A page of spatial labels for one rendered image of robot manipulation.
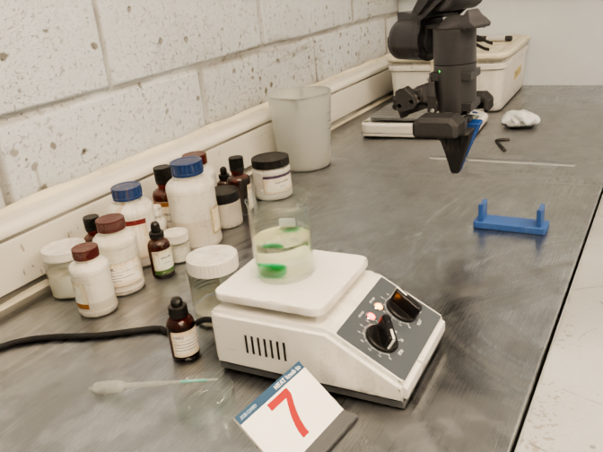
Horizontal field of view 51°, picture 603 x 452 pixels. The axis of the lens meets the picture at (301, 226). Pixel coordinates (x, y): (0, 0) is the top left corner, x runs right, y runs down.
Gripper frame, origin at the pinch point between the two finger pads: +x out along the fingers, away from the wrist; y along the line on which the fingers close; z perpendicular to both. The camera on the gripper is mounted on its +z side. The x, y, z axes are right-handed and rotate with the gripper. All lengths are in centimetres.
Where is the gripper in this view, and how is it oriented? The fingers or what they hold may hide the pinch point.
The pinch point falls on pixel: (455, 149)
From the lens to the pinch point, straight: 94.6
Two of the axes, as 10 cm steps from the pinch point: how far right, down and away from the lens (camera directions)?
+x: 1.0, 9.3, 3.7
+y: -4.9, 3.7, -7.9
